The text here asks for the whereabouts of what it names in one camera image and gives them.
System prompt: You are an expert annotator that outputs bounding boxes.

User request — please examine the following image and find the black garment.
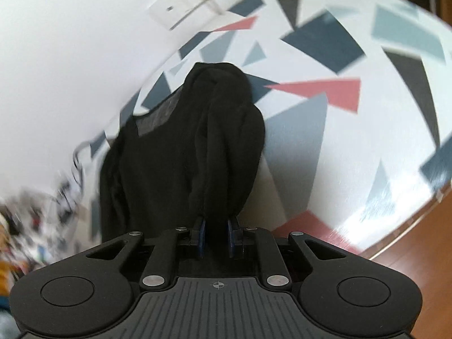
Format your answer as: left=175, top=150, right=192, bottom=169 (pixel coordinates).
left=100, top=63, right=265, bottom=241

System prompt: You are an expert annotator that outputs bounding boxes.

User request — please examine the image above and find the geometric patterned tablecloth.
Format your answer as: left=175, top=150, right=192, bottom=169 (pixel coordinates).
left=66, top=0, right=451, bottom=255

